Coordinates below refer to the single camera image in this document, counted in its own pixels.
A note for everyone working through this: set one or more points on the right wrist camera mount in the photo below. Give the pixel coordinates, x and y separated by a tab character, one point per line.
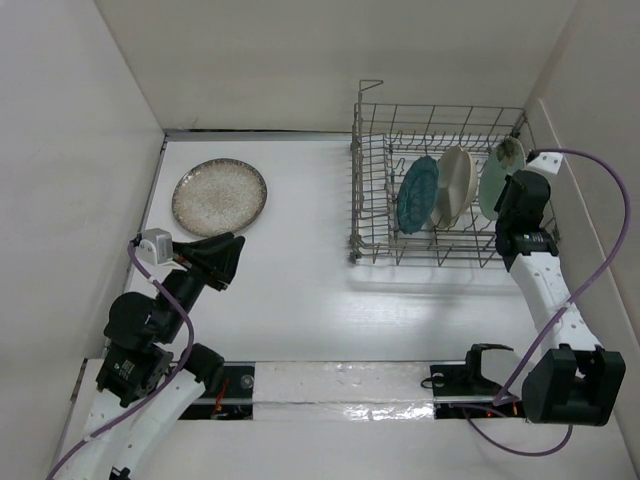
546	164

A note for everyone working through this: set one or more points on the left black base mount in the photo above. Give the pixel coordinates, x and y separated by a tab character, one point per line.
231	400

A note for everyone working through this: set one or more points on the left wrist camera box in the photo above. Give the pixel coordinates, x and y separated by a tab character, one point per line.
154	246

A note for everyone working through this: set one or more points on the grey wire dish rack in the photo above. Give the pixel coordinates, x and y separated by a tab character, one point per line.
386	139

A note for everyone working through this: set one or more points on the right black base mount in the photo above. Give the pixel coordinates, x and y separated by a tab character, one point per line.
452	384

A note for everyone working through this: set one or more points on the cream lobed plate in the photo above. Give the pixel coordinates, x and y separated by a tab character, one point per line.
457	185

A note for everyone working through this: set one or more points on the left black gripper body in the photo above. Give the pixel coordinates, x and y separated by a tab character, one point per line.
185	285

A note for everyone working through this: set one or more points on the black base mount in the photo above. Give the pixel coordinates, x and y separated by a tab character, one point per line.
452	384
231	400

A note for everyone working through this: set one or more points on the teal scalloped plate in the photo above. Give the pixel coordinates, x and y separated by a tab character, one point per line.
417	196

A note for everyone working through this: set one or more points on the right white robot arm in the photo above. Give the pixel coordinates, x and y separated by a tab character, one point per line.
566	376

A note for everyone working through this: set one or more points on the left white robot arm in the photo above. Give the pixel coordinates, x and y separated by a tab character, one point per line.
153	369

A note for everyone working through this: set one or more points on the light green flower plate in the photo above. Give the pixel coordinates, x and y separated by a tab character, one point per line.
507	158

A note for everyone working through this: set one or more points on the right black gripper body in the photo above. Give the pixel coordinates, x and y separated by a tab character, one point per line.
501	207

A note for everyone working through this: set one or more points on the speckled brown round plate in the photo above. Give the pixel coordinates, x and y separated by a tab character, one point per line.
218	196

